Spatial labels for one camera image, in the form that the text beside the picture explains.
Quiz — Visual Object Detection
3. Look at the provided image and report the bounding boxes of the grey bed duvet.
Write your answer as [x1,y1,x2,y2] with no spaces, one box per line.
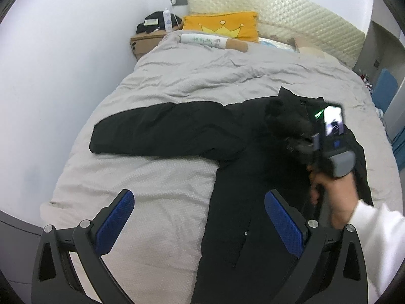
[40,33,404,303]

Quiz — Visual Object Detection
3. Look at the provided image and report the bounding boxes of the cream quilted headboard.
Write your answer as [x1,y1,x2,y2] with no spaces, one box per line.
[188,0,365,68]

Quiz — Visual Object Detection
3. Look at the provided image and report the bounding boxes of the white spray bottle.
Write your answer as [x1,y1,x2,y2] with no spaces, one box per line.
[163,8,173,33]

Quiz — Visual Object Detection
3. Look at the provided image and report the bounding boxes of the yellow crown pillow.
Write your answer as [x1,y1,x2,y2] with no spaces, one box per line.
[183,11,259,43]

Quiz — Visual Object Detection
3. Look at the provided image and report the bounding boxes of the black bag on nightstand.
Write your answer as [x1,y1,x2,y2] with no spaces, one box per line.
[136,11,182,34]

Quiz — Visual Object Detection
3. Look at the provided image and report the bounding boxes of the blue chair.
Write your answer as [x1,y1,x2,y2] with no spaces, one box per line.
[371,69,398,113]

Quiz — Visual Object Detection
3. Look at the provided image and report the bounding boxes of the white brown bolster pillow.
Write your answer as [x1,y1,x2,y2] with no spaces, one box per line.
[180,34,249,53]

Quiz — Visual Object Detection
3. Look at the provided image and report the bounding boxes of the cardboard box nightstand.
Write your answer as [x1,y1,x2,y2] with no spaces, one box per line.
[130,30,166,61]

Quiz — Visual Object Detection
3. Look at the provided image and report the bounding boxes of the black puffer jacket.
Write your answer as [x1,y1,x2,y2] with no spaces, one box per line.
[89,89,372,303]

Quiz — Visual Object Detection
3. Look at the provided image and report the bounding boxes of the person's right hand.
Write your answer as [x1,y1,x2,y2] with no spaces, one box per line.
[307,165,359,229]

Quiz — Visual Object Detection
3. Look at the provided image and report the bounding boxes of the pink pillow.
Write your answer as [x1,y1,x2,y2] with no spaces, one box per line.
[294,37,326,58]

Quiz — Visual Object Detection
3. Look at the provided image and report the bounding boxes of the wall power socket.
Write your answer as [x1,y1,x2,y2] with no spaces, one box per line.
[170,0,188,7]

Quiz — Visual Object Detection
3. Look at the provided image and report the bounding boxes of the white sleeve right forearm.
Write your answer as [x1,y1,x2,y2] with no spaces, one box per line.
[349,200,404,303]

